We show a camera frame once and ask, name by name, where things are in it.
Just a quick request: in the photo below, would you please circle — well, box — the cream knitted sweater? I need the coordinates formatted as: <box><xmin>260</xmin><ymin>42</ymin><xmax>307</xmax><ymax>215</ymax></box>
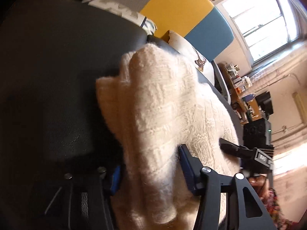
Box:
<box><xmin>96</xmin><ymin>44</ymin><xmax>239</xmax><ymax>229</ymax></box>

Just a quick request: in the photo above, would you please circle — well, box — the person's floral sleeve forearm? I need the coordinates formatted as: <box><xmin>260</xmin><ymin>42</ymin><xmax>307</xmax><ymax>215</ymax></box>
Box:
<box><xmin>261</xmin><ymin>188</ymin><xmax>295</xmax><ymax>230</ymax></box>

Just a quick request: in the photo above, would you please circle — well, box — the person's right hand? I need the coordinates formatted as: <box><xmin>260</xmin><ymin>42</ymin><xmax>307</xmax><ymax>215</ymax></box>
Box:
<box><xmin>248</xmin><ymin>175</ymin><xmax>269</xmax><ymax>199</ymax></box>

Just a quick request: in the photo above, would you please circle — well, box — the black television monitor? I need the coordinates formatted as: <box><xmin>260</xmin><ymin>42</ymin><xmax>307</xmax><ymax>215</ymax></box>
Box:
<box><xmin>256</xmin><ymin>91</ymin><xmax>274</xmax><ymax>119</ymax></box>

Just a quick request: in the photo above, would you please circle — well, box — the wooden side desk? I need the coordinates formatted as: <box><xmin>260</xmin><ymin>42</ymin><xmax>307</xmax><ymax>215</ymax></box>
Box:
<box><xmin>218</xmin><ymin>63</ymin><xmax>263</xmax><ymax>125</ymax></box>

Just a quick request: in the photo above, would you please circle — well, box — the right floral curtain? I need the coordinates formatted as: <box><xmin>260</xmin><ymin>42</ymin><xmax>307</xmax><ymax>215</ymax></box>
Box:
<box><xmin>246</xmin><ymin>40</ymin><xmax>306</xmax><ymax>94</ymax></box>

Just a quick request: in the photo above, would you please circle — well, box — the white deer print pillow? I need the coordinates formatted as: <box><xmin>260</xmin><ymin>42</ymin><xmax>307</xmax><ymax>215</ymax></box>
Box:
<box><xmin>168</xmin><ymin>30</ymin><xmax>215</xmax><ymax>85</ymax></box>

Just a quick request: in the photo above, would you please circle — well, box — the grey yellow blue sofa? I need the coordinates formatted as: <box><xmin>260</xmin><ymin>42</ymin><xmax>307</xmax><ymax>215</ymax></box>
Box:
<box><xmin>49</xmin><ymin>0</ymin><xmax>235</xmax><ymax>104</ymax></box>

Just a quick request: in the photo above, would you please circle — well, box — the geometric pattern pillow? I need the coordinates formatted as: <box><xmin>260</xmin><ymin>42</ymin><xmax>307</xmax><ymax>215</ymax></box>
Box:
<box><xmin>88</xmin><ymin>0</ymin><xmax>157</xmax><ymax>35</ymax></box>

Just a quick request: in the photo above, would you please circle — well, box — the window with white frame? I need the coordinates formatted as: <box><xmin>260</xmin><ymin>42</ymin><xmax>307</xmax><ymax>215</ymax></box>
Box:
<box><xmin>222</xmin><ymin>0</ymin><xmax>300</xmax><ymax>63</ymax></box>

